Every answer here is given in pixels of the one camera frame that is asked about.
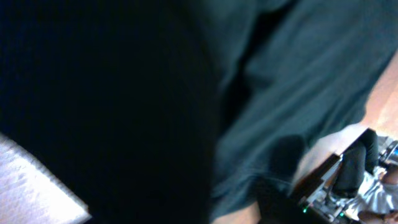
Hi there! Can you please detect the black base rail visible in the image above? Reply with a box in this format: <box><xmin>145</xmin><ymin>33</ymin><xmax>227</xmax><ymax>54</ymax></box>
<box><xmin>292</xmin><ymin>154</ymin><xmax>355</xmax><ymax>224</ymax></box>

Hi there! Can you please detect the black t-shirt with logo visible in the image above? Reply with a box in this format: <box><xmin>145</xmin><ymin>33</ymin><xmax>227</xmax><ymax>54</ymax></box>
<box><xmin>1</xmin><ymin>0</ymin><xmax>397</xmax><ymax>223</ymax></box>

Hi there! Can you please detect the seated person in background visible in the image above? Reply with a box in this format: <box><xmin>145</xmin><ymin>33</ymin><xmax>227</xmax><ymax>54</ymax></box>
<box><xmin>345</xmin><ymin>166</ymin><xmax>397</xmax><ymax>224</ymax></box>

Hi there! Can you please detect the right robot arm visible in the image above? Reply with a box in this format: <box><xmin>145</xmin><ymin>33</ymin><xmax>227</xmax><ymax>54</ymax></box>
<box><xmin>331</xmin><ymin>129</ymin><xmax>379</xmax><ymax>198</ymax></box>

